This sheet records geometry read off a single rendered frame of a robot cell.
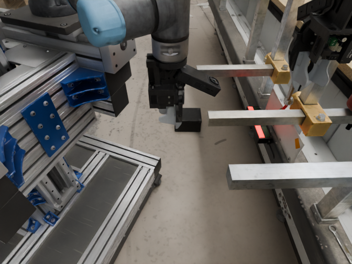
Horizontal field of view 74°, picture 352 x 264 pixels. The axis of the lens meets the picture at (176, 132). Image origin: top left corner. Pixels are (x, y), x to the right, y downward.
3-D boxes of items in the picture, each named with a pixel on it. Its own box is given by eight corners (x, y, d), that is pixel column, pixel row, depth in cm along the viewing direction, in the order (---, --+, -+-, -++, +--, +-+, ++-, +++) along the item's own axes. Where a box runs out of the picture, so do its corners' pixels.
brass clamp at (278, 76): (272, 84, 79) (276, 71, 75) (260, 64, 88) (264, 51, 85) (289, 84, 79) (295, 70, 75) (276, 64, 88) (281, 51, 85)
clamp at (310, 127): (305, 136, 61) (312, 122, 57) (286, 104, 70) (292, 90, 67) (326, 136, 61) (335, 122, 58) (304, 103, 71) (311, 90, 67)
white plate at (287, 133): (289, 166, 69) (303, 144, 62) (263, 110, 87) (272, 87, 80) (291, 166, 69) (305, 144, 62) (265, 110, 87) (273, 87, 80)
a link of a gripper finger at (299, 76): (290, 104, 46) (310, 62, 39) (281, 87, 50) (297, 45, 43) (306, 104, 46) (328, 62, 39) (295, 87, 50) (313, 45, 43)
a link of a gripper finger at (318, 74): (306, 104, 46) (328, 62, 39) (295, 87, 50) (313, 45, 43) (321, 104, 46) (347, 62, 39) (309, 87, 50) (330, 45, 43)
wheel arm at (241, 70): (196, 79, 81) (197, 68, 78) (195, 74, 83) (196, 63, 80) (319, 77, 81) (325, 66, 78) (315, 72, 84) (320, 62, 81)
